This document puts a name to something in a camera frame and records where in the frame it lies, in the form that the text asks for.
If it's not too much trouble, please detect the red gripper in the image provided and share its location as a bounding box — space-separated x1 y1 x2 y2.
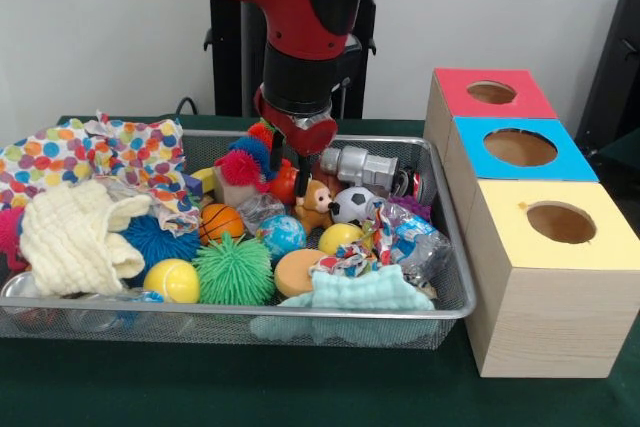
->
253 85 339 198

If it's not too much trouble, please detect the multicolour spiky caterpillar toy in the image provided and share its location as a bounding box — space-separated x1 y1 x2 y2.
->
214 121 281 193

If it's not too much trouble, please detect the small tan plush toy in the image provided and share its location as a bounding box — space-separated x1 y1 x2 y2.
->
293 179 335 236

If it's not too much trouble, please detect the orange toy basketball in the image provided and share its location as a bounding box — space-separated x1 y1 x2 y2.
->
198 203 246 246

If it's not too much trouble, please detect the colourful polka dot cloth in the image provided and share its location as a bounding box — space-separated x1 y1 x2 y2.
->
84 110 204 236
0 119 96 211

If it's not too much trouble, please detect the cream waffle cloth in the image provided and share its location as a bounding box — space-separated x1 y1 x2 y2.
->
19 180 154 297

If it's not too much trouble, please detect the shallow clear mesh bin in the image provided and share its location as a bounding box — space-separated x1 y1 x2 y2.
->
0 125 476 352

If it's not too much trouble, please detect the wooden box with three holes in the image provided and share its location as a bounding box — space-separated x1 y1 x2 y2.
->
422 67 640 379

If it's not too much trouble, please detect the silver plastic toy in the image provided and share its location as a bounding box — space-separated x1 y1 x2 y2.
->
319 145 400 196

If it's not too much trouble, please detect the blue globe ball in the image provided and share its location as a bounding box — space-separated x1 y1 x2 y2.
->
255 214 307 263

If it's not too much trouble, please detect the green spiky puffer ball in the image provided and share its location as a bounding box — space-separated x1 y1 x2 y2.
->
192 232 275 306

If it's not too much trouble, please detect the mint green waffle cloth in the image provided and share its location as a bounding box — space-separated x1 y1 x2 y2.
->
277 265 435 312

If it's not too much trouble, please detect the yellow tennis ball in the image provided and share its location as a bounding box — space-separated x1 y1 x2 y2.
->
143 258 201 304

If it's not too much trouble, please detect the green cloth side table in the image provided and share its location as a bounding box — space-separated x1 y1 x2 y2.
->
594 125 640 183

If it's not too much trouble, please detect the black office chair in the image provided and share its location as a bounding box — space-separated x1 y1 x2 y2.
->
574 0 640 158

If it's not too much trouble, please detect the black cable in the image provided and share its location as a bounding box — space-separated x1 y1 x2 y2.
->
173 95 200 118

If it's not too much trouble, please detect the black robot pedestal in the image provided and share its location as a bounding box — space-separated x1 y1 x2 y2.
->
202 0 401 121

